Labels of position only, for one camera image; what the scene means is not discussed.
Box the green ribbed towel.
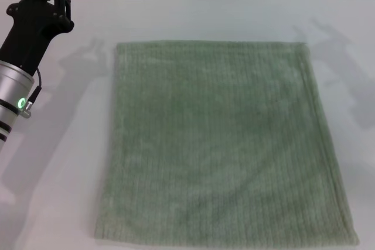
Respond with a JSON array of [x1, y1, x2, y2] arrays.
[[93, 40, 361, 246]]

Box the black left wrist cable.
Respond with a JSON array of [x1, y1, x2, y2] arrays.
[[22, 67, 43, 118]]

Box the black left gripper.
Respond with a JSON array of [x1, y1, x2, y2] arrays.
[[0, 0, 75, 76]]

